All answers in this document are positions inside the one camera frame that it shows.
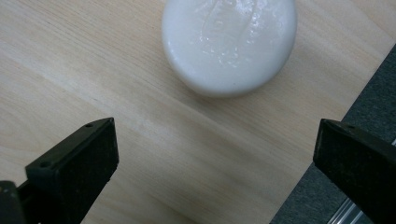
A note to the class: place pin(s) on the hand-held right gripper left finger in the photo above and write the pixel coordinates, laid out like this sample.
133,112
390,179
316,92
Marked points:
74,165

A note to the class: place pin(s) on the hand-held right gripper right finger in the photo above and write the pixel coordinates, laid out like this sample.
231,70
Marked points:
358,165

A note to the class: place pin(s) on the silver metal rail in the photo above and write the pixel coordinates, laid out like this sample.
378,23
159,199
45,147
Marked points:
348,214

